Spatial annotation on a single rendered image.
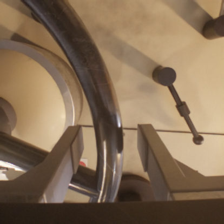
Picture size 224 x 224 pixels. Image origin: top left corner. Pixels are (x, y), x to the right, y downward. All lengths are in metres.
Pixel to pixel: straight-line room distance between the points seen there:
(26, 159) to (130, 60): 0.27
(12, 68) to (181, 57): 0.31
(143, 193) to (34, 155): 0.34
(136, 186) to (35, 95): 0.32
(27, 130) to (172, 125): 0.31
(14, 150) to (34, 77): 0.12
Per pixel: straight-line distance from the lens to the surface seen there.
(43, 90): 0.27
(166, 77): 0.33
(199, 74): 0.40
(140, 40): 0.36
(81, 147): 0.16
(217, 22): 0.37
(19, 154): 0.19
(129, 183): 0.44
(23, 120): 0.28
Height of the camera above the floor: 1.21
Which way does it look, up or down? 17 degrees up
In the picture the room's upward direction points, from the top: 176 degrees counter-clockwise
